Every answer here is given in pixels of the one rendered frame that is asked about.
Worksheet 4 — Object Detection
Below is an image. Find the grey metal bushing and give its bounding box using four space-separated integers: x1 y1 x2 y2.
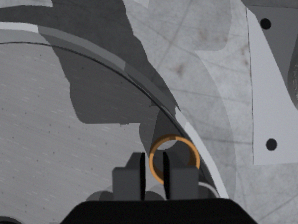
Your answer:
199 174 220 198

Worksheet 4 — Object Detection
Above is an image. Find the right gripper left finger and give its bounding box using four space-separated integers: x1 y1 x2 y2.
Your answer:
112 152 146 201

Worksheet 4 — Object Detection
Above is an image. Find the bronze bushing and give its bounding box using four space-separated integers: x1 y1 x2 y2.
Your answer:
149 134 200 185

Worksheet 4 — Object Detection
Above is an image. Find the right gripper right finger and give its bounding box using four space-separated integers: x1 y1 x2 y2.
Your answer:
163 151 199 200

